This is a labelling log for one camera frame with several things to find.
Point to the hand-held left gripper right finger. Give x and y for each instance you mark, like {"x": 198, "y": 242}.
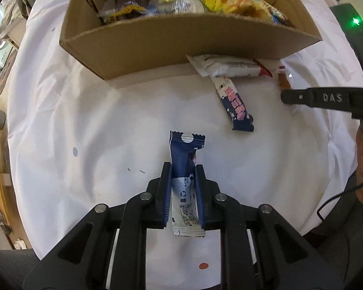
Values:
{"x": 198, "y": 193}

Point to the chocolate cookie snack packet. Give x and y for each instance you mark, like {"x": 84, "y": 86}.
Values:
{"x": 127, "y": 0}

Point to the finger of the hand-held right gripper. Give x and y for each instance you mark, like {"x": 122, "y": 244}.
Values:
{"x": 299, "y": 97}

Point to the navy white snack bar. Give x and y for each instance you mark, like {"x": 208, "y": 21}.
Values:
{"x": 181, "y": 157}
{"x": 233, "y": 102}

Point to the white snack packet red end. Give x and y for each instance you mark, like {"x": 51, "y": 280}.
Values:
{"x": 230, "y": 66}

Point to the small brown snack packet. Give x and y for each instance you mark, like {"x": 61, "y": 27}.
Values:
{"x": 282, "y": 80}

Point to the wooden chair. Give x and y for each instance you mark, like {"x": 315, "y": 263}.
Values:
{"x": 3, "y": 181}

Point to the patterned floor rug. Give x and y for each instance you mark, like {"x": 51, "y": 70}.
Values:
{"x": 4, "y": 75}

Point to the brown cardboard box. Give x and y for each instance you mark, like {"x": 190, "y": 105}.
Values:
{"x": 169, "y": 45}

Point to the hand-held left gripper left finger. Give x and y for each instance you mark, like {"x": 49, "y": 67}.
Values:
{"x": 168, "y": 193}

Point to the clothing pile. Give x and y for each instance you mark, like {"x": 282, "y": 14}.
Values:
{"x": 21, "y": 6}

